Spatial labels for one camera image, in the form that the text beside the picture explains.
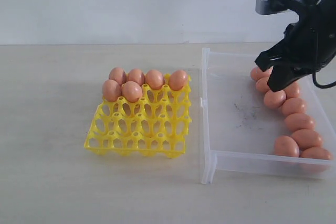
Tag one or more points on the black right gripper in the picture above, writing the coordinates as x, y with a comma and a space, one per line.
311, 42

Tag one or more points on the brown egg packed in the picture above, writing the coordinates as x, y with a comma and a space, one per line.
178, 80
136, 75
154, 79
118, 75

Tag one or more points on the brown egg under gripper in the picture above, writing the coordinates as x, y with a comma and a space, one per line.
274, 100

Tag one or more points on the brown egg second row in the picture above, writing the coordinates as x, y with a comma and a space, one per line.
306, 138

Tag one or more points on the clear plastic bin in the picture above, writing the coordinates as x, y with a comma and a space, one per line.
238, 130

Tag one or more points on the yellow plastic egg tray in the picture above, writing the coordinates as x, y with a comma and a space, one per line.
157, 123

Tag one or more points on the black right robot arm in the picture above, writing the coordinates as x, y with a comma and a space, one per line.
308, 44

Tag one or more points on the brown egg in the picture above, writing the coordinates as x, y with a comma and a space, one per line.
293, 90
111, 90
293, 105
274, 100
286, 146
262, 85
298, 121
257, 74
317, 153
132, 91

